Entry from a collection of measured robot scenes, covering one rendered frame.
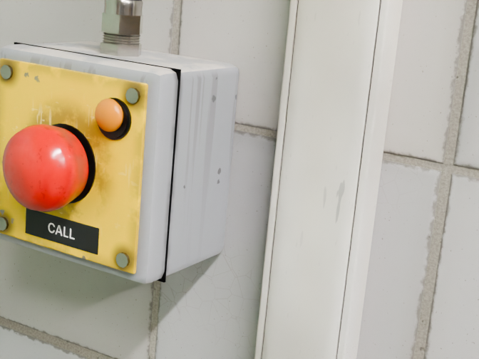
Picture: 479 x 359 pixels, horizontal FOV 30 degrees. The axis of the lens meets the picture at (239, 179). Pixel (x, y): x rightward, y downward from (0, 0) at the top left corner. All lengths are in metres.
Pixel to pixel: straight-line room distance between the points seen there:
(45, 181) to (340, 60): 0.14
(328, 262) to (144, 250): 0.09
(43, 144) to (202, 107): 0.08
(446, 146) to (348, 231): 0.06
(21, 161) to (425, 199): 0.18
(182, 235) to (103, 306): 0.12
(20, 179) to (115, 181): 0.04
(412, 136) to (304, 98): 0.05
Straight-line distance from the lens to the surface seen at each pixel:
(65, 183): 0.40
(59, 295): 0.55
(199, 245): 0.44
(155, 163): 0.40
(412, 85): 0.41
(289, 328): 0.44
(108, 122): 0.40
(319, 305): 0.43
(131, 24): 0.44
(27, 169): 0.41
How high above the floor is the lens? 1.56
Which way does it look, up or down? 14 degrees down
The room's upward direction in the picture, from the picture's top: 5 degrees clockwise
